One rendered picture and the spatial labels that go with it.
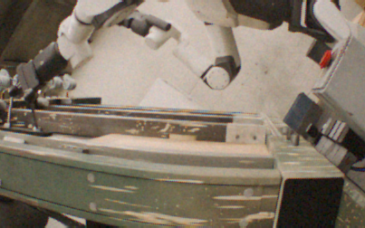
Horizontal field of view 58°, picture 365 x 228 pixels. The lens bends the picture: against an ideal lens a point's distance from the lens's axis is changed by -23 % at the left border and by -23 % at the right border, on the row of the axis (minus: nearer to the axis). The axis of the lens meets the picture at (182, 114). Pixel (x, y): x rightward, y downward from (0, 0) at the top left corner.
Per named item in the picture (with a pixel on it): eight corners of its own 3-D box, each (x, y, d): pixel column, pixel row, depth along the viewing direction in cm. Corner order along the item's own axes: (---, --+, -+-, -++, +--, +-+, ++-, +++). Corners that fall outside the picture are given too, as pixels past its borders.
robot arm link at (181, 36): (164, 24, 149) (191, 46, 148) (148, 37, 145) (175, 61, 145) (168, 16, 143) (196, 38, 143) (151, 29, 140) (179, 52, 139)
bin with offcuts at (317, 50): (354, 55, 482) (322, 27, 489) (340, 82, 488) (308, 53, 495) (346, 59, 533) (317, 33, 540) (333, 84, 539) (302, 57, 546)
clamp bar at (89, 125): (264, 150, 121) (268, 71, 119) (-23, 122, 140) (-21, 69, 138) (263, 146, 130) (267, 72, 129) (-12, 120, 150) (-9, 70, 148)
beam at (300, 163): (334, 235, 54) (347, 175, 54) (271, 239, 56) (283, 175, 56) (273, 130, 272) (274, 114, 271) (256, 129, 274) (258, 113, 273)
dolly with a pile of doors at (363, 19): (389, 31, 347) (364, 9, 352) (372, 65, 353) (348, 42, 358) (373, 38, 408) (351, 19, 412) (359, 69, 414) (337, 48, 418)
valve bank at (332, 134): (406, 157, 74) (350, 101, 77) (377, 204, 76) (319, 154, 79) (358, 137, 124) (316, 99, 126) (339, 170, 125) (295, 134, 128)
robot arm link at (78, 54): (54, 80, 93) (88, 55, 91) (40, 47, 92) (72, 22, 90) (70, 78, 104) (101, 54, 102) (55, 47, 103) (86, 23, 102)
